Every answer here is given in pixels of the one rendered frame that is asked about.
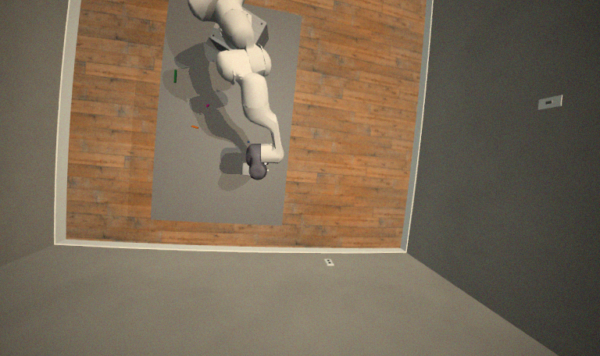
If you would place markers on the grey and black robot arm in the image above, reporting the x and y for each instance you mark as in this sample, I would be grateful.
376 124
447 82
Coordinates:
248 67

